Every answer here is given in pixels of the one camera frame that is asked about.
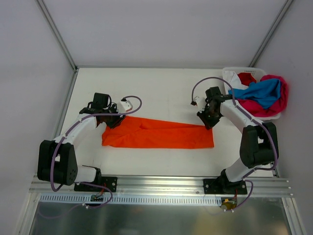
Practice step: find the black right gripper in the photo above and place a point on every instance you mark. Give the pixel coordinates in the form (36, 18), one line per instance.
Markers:
(208, 117)

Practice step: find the blue t shirt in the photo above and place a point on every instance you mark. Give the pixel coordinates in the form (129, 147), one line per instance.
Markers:
(261, 94)

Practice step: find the white slotted cable duct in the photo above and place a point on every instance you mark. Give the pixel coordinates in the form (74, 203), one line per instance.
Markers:
(132, 199)

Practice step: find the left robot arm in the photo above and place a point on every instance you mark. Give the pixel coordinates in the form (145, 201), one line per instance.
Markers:
(57, 162)

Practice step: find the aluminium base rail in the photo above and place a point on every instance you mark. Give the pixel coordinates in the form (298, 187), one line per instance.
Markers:
(192, 186)

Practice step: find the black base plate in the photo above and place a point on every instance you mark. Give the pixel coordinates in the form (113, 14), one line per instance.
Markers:
(216, 186)
(98, 185)

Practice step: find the orange t shirt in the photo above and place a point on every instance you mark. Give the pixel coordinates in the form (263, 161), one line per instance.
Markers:
(146, 133)

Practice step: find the aluminium frame post left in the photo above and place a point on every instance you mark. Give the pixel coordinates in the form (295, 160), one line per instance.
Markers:
(56, 33)

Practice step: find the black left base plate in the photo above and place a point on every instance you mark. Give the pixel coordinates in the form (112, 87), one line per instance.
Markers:
(98, 185)

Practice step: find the white t shirt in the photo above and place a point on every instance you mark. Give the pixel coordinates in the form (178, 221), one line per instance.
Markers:
(233, 79)

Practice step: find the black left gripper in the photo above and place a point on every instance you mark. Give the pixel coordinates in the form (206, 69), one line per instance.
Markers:
(112, 120)

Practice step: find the aluminium frame post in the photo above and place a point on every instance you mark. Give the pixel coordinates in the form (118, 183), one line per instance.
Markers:
(271, 31)
(56, 33)

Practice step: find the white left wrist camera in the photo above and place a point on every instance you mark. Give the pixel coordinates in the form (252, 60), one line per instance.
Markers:
(124, 106)

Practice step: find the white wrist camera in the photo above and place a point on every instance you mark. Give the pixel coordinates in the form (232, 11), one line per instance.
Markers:
(124, 106)
(199, 102)

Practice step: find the red t shirt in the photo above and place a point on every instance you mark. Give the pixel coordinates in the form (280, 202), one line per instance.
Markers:
(246, 78)

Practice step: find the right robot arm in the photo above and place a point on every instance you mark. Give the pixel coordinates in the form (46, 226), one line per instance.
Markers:
(258, 146)

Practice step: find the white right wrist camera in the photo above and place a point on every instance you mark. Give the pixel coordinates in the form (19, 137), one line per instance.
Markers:
(199, 102)

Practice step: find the magenta pink t shirt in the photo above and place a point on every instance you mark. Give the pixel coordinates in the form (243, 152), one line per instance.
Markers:
(278, 106)

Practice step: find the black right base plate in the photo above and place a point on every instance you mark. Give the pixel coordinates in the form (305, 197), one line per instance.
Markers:
(216, 186)

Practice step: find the aluminium frame post right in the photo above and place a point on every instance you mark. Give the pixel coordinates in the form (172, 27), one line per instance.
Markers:
(271, 31)

